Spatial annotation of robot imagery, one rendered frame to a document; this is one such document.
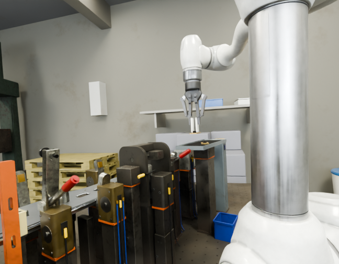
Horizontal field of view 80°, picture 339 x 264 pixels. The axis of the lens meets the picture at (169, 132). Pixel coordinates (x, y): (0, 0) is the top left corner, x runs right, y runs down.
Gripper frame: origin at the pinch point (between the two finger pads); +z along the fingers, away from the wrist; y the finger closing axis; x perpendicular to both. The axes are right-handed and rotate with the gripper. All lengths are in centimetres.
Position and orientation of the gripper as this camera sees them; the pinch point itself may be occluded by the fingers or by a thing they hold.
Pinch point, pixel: (194, 124)
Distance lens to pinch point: 97.6
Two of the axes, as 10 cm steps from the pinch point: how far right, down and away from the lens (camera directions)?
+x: -3.6, 0.5, -9.3
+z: 0.5, 10.0, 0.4
